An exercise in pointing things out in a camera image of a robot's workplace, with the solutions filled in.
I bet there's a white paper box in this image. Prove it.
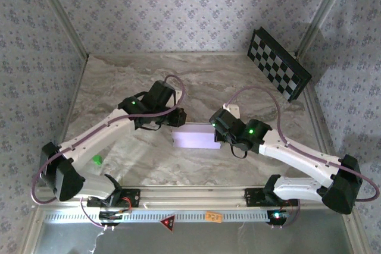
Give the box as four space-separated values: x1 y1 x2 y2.
171 122 223 150

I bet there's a black white checkerboard panel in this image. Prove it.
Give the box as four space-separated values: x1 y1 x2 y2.
246 27 313 102

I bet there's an orange label sticker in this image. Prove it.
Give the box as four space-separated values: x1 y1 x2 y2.
205 211 223 224

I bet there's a grey metal sheet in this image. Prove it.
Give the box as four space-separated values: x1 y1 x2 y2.
32 221 355 254

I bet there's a red triangle warning sticker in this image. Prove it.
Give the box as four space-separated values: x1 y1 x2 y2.
160 214 176 233

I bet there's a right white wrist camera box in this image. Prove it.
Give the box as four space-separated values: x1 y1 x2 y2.
223 104 241 120

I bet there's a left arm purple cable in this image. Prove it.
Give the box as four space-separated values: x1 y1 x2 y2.
31 74 186 231

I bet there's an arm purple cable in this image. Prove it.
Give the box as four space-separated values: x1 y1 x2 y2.
227 86 380 228
31 74 186 231

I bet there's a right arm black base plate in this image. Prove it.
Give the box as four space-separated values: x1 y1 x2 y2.
244 187 300 207

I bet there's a long aluminium base rail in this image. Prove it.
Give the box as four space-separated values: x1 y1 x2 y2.
34 185 357 210

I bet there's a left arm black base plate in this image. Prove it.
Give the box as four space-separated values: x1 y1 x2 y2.
86 187 141 208

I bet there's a grey slotted cable duct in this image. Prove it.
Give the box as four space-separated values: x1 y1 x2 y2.
43 209 270 224

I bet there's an aluminium frame post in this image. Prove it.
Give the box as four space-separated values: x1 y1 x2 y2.
296 0 355 57
29 0 90 60

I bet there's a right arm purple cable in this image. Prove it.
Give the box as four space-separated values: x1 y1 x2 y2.
227 86 380 228

